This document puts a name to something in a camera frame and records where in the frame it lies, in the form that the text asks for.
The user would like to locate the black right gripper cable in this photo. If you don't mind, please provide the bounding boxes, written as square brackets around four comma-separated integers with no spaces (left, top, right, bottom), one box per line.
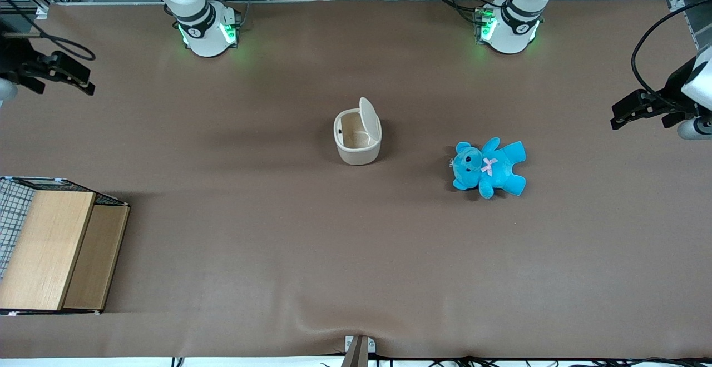
[0,0,97,62]

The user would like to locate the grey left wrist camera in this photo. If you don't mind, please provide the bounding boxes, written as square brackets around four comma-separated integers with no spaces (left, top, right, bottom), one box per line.
[676,116,712,141]

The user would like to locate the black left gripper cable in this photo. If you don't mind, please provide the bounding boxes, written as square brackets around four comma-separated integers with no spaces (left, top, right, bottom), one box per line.
[631,0,712,103]

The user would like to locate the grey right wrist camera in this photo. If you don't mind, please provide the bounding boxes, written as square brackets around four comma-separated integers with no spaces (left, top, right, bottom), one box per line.
[0,78,18,108]

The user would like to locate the cream trash can flip lid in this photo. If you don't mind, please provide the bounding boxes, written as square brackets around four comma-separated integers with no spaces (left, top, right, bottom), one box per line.
[359,97,383,144]

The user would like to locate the cream plastic trash can body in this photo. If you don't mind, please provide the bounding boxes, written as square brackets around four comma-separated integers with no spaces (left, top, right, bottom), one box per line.
[333,109,383,166]

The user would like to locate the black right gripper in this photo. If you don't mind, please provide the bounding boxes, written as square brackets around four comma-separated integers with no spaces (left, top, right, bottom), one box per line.
[0,34,96,96]

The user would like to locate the grey metal camera bracket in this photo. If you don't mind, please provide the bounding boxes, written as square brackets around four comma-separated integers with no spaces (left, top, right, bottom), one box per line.
[341,335,377,367]

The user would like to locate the wooden cabinet with wire grid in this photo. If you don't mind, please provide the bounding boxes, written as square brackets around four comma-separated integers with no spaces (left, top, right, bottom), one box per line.
[0,176,131,316]

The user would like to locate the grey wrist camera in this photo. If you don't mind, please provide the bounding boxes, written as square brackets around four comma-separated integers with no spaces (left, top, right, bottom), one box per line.
[0,78,18,108]
[676,116,712,141]

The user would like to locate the blue teddy bear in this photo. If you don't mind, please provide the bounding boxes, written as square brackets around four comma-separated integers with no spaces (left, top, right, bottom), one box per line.
[449,137,527,200]

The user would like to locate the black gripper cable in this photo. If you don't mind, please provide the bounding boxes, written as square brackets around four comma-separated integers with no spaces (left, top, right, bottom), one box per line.
[631,0,712,103]
[0,0,97,62]

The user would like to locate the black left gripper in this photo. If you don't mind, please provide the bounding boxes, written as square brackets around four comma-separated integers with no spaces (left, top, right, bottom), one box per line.
[610,56,699,131]

